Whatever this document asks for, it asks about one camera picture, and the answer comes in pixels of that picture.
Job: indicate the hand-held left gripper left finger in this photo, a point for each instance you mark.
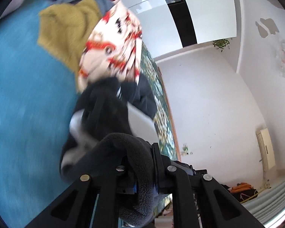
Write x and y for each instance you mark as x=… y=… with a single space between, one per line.
x=133 y=188

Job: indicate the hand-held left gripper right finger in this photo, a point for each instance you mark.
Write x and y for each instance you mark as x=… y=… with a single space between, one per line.
x=158 y=185

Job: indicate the dark fleece garment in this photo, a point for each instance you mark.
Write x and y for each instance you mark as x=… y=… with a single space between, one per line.
x=109 y=123

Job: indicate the small white green item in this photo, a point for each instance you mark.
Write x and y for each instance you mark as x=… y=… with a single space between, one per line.
x=186 y=149

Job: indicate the orange bag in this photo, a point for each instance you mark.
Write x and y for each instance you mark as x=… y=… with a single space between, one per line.
x=243 y=190

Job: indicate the cream air conditioner unit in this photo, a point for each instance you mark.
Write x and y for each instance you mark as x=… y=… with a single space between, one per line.
x=266 y=149

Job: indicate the pale striped curtain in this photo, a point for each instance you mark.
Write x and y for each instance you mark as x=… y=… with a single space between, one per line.
x=273 y=199

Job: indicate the cream car print pants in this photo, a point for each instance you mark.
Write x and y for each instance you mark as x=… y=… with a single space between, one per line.
x=114 y=40

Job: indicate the green hanging plant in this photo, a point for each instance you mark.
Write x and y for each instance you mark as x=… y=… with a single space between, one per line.
x=220 y=44

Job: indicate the mustard knit sweater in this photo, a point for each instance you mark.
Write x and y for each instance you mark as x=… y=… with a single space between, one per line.
x=66 y=28

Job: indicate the white and black wardrobe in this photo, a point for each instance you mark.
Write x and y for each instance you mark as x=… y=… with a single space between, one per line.
x=204 y=9

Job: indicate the pink pillow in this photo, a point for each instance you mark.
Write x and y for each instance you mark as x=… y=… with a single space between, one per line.
x=14 y=2

